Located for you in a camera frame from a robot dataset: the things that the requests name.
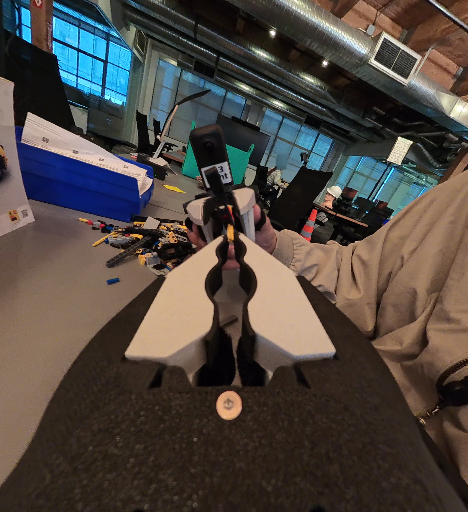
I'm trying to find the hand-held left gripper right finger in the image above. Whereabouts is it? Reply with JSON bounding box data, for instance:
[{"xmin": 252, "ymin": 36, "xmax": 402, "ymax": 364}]
[{"xmin": 237, "ymin": 235, "xmax": 336, "ymax": 386}]

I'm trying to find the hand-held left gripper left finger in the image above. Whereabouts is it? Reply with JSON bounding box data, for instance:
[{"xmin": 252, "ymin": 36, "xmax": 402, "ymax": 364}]
[{"xmin": 124, "ymin": 236, "xmax": 235, "ymax": 386}]

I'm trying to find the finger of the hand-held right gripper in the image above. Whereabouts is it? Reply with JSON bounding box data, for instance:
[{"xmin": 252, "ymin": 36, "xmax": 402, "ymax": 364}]
[
  {"xmin": 182, "ymin": 196, "xmax": 215, "ymax": 243},
  {"xmin": 233, "ymin": 188, "xmax": 257, "ymax": 243}
]

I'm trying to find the long dark grey beam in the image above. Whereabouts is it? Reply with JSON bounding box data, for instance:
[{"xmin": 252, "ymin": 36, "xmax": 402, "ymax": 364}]
[{"xmin": 208, "ymin": 173, "xmax": 236, "ymax": 245}]

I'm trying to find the pile of brick pieces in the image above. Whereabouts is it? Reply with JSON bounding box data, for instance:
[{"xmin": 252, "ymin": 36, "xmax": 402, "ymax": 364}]
[{"xmin": 78, "ymin": 216, "xmax": 196, "ymax": 277}]

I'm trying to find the person's right forearm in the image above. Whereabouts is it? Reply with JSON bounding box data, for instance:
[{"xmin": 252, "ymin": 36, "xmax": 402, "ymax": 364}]
[{"xmin": 273, "ymin": 228, "xmax": 382, "ymax": 341}]

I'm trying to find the person's right hand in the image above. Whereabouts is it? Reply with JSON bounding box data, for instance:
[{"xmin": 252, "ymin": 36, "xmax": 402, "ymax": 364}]
[{"xmin": 186, "ymin": 217, "xmax": 278, "ymax": 272}]

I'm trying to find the teal green storage box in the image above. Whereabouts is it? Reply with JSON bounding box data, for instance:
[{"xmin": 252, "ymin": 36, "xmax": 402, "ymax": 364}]
[{"xmin": 181, "ymin": 121, "xmax": 255, "ymax": 185}]

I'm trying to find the black monitor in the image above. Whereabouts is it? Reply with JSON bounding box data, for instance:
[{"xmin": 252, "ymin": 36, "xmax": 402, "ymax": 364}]
[{"xmin": 216, "ymin": 114, "xmax": 271, "ymax": 169}]

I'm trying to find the wooden stick stand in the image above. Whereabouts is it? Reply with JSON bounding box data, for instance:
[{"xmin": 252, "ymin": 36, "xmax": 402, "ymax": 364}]
[{"xmin": 152, "ymin": 90, "xmax": 211, "ymax": 161}]

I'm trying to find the black device with green light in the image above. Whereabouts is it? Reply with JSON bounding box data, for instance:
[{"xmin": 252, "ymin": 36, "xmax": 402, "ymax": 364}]
[{"xmin": 137, "ymin": 152, "xmax": 168, "ymax": 181}]

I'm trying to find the orange traffic cone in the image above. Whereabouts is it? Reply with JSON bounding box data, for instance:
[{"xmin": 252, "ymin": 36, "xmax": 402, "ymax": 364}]
[{"xmin": 300, "ymin": 209, "xmax": 318, "ymax": 242}]

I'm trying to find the blue plastic storage box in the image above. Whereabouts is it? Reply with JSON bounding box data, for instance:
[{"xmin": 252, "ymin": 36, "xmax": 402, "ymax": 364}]
[{"xmin": 15, "ymin": 126, "xmax": 154, "ymax": 222}]

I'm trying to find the blue bin with papers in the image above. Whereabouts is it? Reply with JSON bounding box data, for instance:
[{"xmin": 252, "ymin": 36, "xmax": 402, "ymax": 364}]
[{"xmin": 21, "ymin": 112, "xmax": 154, "ymax": 197}]

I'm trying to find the white sign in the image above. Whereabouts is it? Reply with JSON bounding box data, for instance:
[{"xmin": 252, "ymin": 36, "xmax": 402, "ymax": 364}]
[{"xmin": 387, "ymin": 136, "xmax": 413, "ymax": 165}]

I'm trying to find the large black panel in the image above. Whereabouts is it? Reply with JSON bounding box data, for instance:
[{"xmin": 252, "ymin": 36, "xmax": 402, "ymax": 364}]
[{"xmin": 0, "ymin": 36, "xmax": 75, "ymax": 130}]

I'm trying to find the white air vent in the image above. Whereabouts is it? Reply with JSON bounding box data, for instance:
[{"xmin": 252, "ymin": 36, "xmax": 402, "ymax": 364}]
[{"xmin": 369, "ymin": 32, "xmax": 422, "ymax": 85}]

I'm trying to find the silver ventilation duct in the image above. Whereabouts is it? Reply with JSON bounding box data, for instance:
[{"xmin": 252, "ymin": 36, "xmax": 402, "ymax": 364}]
[{"xmin": 226, "ymin": 0, "xmax": 468, "ymax": 141}]

